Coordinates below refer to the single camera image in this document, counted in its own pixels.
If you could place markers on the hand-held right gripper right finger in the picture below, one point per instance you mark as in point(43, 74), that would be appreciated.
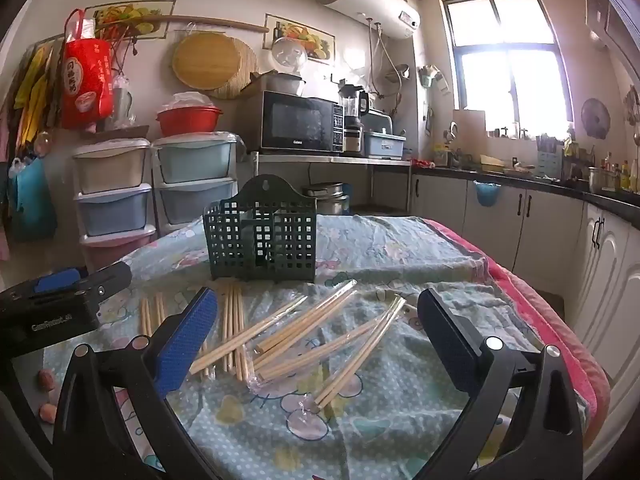
point(445, 342)

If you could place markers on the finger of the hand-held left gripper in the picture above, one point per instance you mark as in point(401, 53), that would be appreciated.
point(55, 280)
point(110, 277)

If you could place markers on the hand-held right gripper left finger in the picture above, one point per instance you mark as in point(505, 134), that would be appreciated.
point(186, 342)

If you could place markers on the set of wooden chopsticks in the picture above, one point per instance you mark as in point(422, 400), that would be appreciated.
point(235, 330)

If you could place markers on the green plastic utensil holder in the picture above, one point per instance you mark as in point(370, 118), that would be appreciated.
point(280, 240)

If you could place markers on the multicolour plastic drawer tower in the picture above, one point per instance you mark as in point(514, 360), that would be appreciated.
point(110, 210)

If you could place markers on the blue hanging bag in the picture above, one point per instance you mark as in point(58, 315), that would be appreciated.
point(32, 200)

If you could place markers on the cartoon cat printed blanket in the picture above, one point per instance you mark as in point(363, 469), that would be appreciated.
point(400, 260)

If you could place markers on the pink towel blanket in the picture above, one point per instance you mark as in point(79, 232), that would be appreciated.
point(550, 320)

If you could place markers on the white kitchen cabinets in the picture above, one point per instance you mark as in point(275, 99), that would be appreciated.
point(540, 235)

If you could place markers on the pale green plastic drawer tower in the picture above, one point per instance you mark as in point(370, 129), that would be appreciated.
point(195, 160)

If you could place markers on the wicker basket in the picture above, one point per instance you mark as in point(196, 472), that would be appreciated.
point(125, 131)

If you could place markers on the blue hanging bin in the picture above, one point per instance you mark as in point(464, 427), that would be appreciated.
point(487, 195)

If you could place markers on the white cup in plastic bag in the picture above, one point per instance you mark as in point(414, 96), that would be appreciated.
point(121, 105)

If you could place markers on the red plastic basin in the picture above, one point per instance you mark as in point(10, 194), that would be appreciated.
point(190, 121)

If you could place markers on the steel pot with lid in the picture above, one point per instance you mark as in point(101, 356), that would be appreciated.
point(327, 200)

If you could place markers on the yellow packet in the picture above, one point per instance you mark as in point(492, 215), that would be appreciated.
point(440, 155)

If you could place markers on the black kitchen countertop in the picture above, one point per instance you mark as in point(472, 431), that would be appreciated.
point(550, 185)

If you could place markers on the yellow hanging cloth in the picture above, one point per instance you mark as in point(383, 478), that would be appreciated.
point(32, 90)

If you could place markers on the white plastic bag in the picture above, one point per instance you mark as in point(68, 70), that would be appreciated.
point(190, 101)

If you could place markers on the red plastic bag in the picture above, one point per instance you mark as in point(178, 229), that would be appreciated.
point(85, 80)

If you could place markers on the blue dish rack with lid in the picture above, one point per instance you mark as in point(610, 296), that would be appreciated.
point(382, 144)

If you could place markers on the pale green knife block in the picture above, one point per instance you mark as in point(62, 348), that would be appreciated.
point(549, 160)

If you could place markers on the chrome faucet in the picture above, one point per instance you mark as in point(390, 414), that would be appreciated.
point(453, 131)

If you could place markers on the wooden cutting board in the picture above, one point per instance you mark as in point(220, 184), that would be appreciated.
point(469, 125)

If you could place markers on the metal shelf table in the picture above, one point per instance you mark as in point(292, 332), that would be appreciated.
point(325, 158)

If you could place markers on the small steel pot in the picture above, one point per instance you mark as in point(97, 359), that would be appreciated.
point(596, 180)

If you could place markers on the round smooth bamboo mat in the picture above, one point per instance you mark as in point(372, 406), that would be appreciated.
point(205, 60)

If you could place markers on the round ribbed bamboo mat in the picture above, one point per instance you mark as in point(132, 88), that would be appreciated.
point(246, 75)

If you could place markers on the row of condiment bottles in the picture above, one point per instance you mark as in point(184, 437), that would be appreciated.
point(622, 175)

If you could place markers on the black microwave oven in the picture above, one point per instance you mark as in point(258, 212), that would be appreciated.
point(300, 122)

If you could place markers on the black blender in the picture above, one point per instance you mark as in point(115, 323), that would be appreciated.
point(352, 105)

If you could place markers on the grey cooking pot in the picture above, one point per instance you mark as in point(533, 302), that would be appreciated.
point(285, 85)

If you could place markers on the metal strainer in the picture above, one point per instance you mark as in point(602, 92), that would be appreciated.
point(397, 74)

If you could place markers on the long wooden rolling pin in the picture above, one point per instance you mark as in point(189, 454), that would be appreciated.
point(210, 21)

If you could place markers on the clear plastic dome cover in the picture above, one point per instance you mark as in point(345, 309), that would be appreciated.
point(289, 55)

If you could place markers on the kitchen window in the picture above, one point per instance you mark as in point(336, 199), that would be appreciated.
point(500, 60)

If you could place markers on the white cylindrical water heater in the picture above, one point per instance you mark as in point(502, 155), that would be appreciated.
point(370, 0)

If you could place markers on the green wall organiser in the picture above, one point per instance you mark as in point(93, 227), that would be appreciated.
point(431, 79)

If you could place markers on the fruit wall picture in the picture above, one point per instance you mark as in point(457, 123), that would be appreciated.
point(305, 35)
point(130, 12)

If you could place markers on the round wall exhaust fan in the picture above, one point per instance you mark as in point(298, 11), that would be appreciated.
point(596, 119)

